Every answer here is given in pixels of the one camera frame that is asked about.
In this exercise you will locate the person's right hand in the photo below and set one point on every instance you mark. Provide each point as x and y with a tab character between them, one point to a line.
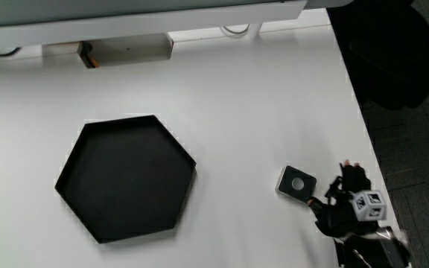
339	217

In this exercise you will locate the black square speaker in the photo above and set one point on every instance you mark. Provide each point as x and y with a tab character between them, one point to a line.
296	184

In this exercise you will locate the person's right forearm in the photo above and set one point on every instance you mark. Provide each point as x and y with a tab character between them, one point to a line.
371	251

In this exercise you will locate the white desk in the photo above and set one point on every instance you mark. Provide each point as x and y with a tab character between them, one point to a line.
237	104

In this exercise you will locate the white desk partition panel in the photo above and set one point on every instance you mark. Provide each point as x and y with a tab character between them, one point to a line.
125	18

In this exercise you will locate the black office chair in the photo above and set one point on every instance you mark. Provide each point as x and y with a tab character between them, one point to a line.
389	52

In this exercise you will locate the black hexagonal tray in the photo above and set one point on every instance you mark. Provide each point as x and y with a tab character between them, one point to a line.
125	178

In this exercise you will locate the white power box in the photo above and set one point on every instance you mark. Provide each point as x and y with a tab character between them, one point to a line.
130	50

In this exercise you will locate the white support post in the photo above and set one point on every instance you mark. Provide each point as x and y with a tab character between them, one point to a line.
254	30

